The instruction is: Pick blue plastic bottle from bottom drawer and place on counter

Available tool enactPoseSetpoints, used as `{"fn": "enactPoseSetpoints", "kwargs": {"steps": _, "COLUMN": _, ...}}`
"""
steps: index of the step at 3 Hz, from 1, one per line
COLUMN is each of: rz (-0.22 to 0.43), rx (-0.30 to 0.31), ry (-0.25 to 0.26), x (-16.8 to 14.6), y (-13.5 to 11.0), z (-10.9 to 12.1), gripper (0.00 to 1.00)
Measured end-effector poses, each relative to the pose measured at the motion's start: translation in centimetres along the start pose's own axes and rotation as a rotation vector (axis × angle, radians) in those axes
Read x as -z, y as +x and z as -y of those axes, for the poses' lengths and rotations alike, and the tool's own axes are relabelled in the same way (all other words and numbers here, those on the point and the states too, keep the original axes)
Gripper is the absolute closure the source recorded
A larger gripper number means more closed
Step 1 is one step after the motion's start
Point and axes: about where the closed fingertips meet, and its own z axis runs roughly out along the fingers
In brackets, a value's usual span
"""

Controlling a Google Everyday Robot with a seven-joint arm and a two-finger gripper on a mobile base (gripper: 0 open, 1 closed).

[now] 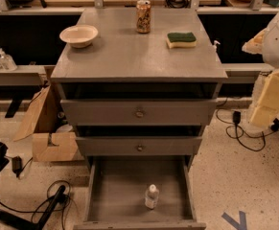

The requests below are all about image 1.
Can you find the grey top drawer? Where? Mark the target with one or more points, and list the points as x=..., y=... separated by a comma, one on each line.
x=138, y=113

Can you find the grey open bottom drawer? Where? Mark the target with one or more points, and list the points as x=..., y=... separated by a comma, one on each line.
x=116, y=194

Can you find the cream ceramic bowl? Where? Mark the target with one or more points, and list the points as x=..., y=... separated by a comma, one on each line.
x=79, y=36

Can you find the small white pump dispenser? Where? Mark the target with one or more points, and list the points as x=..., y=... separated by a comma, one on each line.
x=216, y=45

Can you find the clear plastic water bottle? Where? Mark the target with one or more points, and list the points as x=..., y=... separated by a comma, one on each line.
x=151, y=196

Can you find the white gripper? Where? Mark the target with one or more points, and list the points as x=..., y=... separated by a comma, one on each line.
x=267, y=107

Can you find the black stand base left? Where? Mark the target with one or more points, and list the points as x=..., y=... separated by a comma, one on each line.
x=40, y=215

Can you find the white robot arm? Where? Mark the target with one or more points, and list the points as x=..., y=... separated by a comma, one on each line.
x=270, y=50

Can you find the clear pump bottle right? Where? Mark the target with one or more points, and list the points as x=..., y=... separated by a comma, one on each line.
x=7, y=61

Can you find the grey wooden drawer cabinet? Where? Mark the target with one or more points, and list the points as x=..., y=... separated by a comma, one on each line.
x=122, y=64

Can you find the brown cardboard box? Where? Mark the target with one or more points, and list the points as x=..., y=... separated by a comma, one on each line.
x=53, y=140

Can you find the black power adapter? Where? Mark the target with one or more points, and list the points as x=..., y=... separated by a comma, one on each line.
x=236, y=117
x=17, y=165

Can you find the black power adapter left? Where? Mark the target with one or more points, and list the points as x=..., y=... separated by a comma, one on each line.
x=17, y=165

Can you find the patterned drink can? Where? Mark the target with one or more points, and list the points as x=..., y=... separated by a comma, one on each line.
x=143, y=22

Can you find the green yellow sponge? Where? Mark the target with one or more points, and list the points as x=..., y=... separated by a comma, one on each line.
x=181, y=40

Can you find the grey middle drawer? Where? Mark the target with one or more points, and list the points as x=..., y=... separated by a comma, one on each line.
x=163, y=145

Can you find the black power adapter right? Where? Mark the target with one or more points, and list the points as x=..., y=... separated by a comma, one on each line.
x=236, y=117

